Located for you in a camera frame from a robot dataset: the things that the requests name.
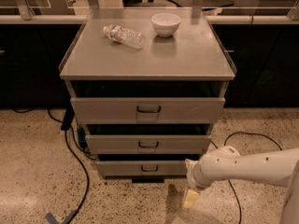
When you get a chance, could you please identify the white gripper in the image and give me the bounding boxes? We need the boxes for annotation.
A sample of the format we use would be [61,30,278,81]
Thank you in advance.
[182,159,200,209]

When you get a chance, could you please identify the grey bottom drawer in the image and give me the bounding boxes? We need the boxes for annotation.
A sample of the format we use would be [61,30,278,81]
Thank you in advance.
[96,159,194,177]

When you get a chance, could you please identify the grey drawer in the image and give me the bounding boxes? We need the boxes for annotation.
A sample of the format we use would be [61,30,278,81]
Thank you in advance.
[86,134,211,154]
[96,159,194,177]
[71,97,225,124]

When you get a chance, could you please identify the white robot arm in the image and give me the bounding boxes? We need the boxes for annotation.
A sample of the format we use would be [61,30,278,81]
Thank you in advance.
[182,146,299,224]

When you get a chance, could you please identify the grey middle drawer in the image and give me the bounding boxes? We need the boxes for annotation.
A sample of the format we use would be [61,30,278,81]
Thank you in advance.
[86,134,211,154]

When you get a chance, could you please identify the grey drawer cabinet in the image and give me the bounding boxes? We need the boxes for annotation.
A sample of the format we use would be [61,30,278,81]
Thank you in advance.
[61,8,235,180]

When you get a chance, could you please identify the grey top drawer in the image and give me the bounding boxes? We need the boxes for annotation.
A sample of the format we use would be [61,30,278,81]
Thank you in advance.
[71,97,225,124]

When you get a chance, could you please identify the blue tape on floor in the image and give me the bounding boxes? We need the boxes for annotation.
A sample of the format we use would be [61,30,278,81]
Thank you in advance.
[44,210,78,224]

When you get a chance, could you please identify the clear plastic water bottle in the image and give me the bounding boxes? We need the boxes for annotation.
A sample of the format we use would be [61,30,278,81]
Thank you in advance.
[103,24,144,49]

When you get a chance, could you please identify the white bowl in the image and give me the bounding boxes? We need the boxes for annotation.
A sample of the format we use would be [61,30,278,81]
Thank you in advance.
[151,13,181,37]

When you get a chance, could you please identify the black cable right floor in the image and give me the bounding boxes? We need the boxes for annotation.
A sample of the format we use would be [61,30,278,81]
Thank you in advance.
[210,131,284,224]

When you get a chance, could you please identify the black cable floor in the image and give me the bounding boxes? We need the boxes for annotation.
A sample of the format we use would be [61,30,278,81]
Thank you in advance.
[12,107,97,224]
[210,131,284,224]

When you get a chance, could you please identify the black cable left floor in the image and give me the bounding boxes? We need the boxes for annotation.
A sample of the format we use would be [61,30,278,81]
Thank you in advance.
[12,107,97,224]

